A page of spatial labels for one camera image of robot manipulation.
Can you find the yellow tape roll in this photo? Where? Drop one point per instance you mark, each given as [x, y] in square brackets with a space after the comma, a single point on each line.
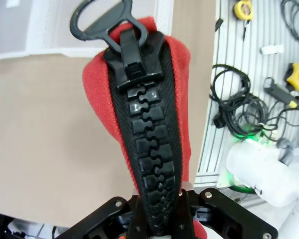
[239, 11]

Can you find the red pouch with black zipper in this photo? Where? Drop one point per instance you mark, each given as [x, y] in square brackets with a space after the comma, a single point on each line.
[154, 124]

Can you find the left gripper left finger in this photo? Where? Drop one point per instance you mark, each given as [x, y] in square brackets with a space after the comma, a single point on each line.
[102, 219]

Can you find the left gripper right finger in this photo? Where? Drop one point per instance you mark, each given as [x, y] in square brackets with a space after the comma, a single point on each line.
[229, 219]

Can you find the black adapter with yellow tip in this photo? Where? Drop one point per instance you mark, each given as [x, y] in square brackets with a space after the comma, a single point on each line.
[279, 93]

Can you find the white connector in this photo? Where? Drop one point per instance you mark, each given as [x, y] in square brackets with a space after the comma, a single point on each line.
[271, 49]

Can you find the aluminium base plate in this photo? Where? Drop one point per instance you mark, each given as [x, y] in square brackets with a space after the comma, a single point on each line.
[224, 49]

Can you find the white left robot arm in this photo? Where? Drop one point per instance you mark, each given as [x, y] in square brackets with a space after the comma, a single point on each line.
[264, 174]

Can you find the white perforated plastic basket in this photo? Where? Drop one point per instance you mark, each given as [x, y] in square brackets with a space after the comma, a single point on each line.
[52, 25]

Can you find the black clip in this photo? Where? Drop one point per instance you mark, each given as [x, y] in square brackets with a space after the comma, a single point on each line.
[218, 24]

